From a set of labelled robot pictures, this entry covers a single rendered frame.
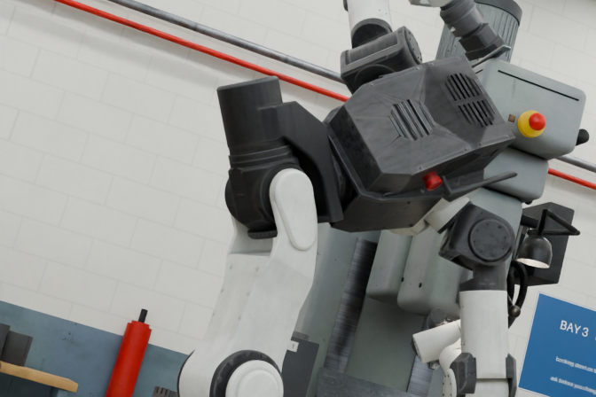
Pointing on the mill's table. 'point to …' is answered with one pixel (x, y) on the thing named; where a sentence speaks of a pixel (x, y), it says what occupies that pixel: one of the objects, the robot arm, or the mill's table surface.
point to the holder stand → (298, 365)
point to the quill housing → (444, 299)
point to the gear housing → (512, 160)
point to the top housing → (563, 119)
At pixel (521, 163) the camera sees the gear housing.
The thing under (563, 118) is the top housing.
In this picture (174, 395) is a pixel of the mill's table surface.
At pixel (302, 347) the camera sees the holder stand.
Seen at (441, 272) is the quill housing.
